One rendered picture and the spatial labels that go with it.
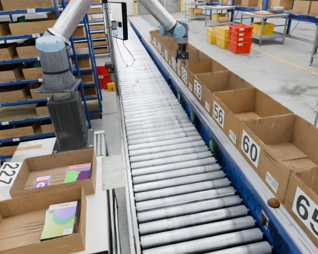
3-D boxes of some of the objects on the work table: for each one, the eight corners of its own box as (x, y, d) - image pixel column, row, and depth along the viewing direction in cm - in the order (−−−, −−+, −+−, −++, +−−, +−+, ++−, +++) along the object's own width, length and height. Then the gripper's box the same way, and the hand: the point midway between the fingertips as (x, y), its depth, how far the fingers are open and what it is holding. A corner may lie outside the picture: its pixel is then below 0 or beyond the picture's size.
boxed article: (30, 199, 128) (29, 197, 127) (37, 179, 142) (36, 176, 141) (46, 196, 129) (45, 194, 128) (51, 176, 143) (51, 174, 142)
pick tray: (2, 217, 119) (-6, 201, 115) (87, 200, 126) (83, 184, 121) (-20, 275, 95) (-32, 258, 90) (86, 250, 102) (81, 233, 97)
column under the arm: (52, 154, 163) (37, 107, 147) (57, 134, 185) (45, 91, 170) (93, 148, 167) (83, 101, 151) (94, 129, 189) (85, 86, 173)
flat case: (62, 190, 130) (61, 188, 130) (69, 168, 147) (68, 165, 146) (90, 187, 131) (89, 185, 131) (93, 165, 148) (93, 163, 147)
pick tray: (30, 172, 149) (24, 157, 144) (97, 161, 154) (94, 147, 149) (15, 208, 124) (8, 192, 119) (95, 194, 129) (92, 179, 124)
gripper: (176, 45, 193) (176, 72, 203) (192, 43, 194) (192, 70, 205) (173, 43, 200) (174, 69, 211) (189, 41, 202) (189, 68, 212)
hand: (181, 67), depth 209 cm, fingers open, 5 cm apart
